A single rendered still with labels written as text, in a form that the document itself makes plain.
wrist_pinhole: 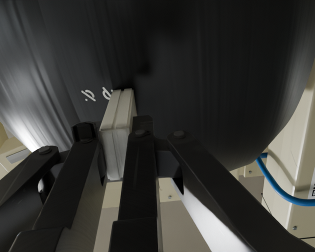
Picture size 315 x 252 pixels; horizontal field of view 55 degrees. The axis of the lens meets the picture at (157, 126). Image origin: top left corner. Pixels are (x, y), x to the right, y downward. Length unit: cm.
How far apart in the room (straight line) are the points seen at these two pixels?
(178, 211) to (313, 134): 298
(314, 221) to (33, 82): 57
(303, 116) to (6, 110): 41
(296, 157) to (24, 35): 46
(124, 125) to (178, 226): 316
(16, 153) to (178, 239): 239
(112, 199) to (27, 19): 74
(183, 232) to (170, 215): 26
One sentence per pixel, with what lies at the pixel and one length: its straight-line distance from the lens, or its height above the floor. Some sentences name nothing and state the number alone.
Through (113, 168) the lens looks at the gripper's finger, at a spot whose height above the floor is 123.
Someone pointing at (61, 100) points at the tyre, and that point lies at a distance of 23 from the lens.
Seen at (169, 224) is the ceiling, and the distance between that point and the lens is 332.
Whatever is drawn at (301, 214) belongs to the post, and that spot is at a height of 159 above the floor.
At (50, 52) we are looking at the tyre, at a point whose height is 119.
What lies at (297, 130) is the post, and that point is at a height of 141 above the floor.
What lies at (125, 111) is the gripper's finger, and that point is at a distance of 17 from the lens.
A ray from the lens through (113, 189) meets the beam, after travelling 87.
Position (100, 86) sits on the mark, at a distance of 21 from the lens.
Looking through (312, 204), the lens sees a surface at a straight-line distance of 58.
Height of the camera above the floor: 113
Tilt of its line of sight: 31 degrees up
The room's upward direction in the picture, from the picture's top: 174 degrees clockwise
